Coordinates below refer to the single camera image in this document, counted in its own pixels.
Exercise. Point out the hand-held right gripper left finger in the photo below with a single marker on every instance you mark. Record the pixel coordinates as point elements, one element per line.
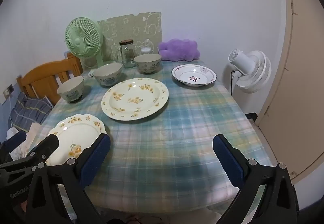
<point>95,160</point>

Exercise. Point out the green desk fan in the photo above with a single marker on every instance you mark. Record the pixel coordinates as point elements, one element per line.
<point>81,36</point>

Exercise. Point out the large yellow floral plate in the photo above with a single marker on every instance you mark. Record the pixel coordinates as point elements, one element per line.
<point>134,100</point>

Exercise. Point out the green patterned board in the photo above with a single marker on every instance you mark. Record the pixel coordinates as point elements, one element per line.
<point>131,26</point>

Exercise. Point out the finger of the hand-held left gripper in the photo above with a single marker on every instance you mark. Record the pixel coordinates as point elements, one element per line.
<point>15,139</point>
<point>48,145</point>

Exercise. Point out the purple plush pillow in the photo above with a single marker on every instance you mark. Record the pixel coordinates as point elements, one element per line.
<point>179,49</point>

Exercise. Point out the wooden chair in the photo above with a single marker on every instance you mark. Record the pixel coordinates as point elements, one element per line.
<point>43,77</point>

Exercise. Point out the floral ceramic bowl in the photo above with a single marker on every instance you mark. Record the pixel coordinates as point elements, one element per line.
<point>148,63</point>
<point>70,89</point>
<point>107,74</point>

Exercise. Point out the white standing fan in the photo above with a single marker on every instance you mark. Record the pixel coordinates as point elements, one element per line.
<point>255,72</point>

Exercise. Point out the white plate with red pattern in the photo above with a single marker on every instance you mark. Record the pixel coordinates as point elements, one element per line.
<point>193,76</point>

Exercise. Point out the clear cotton swab container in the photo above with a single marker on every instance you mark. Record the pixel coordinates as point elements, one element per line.
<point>146,49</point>

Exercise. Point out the small scalloped yellow floral plate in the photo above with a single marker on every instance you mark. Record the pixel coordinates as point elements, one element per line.
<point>73,135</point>

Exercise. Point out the wall socket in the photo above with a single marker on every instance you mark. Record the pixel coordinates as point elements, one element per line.
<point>10,88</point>

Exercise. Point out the blue striped cloth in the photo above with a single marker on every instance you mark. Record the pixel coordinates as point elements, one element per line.
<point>30,110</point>

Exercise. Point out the glass jar with dark lid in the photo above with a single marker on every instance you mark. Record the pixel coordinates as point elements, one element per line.
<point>127,54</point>

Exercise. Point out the plaid tablecloth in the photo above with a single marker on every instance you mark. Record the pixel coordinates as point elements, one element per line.
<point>164,143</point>

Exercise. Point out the white cloth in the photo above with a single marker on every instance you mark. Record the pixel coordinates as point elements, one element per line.
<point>17,154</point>

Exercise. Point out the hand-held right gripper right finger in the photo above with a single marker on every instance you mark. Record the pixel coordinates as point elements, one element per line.
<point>227,160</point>

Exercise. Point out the beige door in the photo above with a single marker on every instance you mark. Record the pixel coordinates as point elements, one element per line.
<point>298,87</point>

